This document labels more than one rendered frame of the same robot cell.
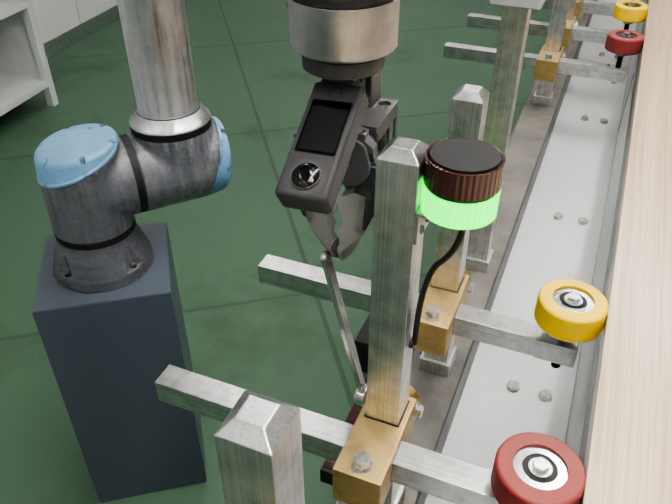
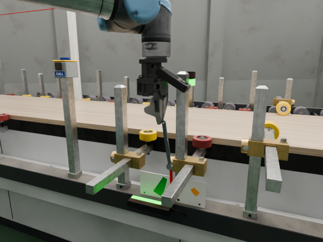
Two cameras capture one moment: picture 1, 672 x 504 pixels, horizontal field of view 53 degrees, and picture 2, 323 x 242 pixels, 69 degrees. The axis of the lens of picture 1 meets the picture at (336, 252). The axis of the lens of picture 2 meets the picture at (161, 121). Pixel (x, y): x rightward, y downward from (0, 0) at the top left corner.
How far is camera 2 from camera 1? 96 cm
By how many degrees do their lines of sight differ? 82
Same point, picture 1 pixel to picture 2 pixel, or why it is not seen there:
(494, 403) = not seen: hidden behind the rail
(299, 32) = (165, 49)
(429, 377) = (130, 188)
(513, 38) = (71, 88)
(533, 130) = not seen: outside the picture
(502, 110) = (73, 113)
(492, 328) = (142, 151)
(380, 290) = (186, 112)
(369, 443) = (193, 159)
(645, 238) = not seen: hidden behind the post
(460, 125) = (123, 95)
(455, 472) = (197, 153)
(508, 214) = (50, 168)
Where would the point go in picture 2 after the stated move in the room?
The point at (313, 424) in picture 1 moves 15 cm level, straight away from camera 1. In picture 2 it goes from (186, 168) to (142, 169)
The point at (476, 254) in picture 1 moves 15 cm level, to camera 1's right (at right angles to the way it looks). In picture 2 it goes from (77, 170) to (87, 158)
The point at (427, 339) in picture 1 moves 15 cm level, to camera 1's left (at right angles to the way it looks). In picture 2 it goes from (142, 161) to (139, 179)
